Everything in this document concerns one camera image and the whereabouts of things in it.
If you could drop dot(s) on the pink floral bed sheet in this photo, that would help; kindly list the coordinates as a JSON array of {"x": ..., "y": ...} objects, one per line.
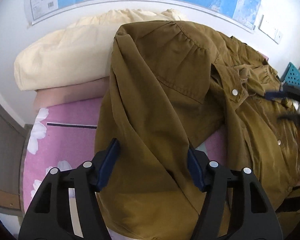
[{"x": 62, "y": 139}]

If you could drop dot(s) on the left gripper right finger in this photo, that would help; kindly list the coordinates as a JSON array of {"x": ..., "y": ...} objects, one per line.
[{"x": 235, "y": 205}]

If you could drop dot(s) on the white wall switch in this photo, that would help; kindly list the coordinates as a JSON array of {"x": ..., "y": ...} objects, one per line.
[{"x": 268, "y": 27}]

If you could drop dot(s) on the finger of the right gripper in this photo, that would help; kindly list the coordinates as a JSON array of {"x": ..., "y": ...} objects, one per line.
[{"x": 272, "y": 95}]

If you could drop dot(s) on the olive brown jacket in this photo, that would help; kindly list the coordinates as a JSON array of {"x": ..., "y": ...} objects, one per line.
[{"x": 172, "y": 85}]

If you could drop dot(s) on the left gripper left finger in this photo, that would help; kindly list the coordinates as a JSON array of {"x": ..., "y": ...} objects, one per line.
[{"x": 65, "y": 205}]

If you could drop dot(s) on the cream folded garment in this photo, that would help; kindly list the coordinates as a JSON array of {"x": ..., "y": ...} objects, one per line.
[{"x": 79, "y": 53}]

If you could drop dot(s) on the upper turquoise perforated basket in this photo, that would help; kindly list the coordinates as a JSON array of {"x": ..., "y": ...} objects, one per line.
[{"x": 291, "y": 76}]

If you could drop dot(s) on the pink folded garment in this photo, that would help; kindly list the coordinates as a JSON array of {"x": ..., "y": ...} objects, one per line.
[{"x": 67, "y": 94}]

